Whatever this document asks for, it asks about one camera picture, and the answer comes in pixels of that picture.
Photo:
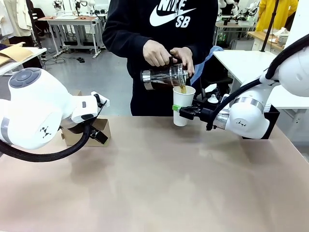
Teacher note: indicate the person's left forearm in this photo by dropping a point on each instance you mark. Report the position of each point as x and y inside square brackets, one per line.
[205, 41]

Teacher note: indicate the white table with envelope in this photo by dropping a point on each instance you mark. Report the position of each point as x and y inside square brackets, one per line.
[29, 55]

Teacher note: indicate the white side table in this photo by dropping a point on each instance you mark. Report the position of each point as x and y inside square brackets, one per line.
[243, 62]

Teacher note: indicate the wooden topped table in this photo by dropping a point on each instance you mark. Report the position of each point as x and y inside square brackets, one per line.
[258, 36]

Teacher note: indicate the white paper cup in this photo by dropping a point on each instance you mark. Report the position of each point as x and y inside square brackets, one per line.
[181, 116]

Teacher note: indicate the person in cream coat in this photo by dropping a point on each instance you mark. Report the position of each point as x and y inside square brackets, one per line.
[17, 17]

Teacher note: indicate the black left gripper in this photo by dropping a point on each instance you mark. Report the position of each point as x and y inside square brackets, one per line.
[74, 128]

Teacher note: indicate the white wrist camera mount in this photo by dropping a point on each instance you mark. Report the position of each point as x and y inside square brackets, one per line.
[102, 99]
[213, 99]

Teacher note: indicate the brown cardboard cup carrier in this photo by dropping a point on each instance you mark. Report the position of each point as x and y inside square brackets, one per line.
[102, 125]

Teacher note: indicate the stack of white lids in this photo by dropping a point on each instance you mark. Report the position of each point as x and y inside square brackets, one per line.
[267, 108]

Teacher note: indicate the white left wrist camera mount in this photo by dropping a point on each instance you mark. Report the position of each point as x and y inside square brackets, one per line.
[102, 99]

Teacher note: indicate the person's right forearm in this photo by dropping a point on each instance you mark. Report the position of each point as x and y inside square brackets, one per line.
[123, 44]

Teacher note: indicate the black tripod pole thin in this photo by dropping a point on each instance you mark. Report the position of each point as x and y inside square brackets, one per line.
[36, 29]

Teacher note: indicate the black open box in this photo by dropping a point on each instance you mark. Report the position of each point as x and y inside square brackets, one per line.
[274, 123]

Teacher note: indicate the white bowls stack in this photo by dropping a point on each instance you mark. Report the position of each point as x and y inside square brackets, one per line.
[282, 37]

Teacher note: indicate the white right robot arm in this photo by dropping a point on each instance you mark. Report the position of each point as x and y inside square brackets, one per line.
[251, 118]

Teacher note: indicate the black Nike hoodie torso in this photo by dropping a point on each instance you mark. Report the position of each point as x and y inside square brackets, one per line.
[169, 33]

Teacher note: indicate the brown paper envelope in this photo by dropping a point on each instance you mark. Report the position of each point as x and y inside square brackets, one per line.
[14, 52]

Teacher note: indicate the grey framed workbench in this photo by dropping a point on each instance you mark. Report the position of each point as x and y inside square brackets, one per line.
[72, 23]

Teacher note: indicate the person's right hand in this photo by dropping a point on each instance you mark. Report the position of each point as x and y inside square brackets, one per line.
[155, 54]

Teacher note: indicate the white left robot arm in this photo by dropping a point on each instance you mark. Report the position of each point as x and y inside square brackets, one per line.
[36, 113]

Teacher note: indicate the glass french press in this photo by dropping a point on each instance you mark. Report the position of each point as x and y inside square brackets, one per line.
[166, 78]

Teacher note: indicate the blue cloth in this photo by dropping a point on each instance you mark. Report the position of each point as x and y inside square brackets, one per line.
[204, 65]

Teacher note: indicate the person in yellow jacket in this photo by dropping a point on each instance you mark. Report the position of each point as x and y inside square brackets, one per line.
[277, 14]

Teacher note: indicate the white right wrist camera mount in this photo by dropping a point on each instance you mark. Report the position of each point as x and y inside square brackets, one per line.
[213, 99]

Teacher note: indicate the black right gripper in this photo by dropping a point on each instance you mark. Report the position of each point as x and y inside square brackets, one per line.
[204, 114]

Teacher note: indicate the black stand pole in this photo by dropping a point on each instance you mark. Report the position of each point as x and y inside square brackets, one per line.
[269, 26]

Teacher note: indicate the person's left hand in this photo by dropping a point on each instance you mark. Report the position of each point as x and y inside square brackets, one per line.
[187, 59]

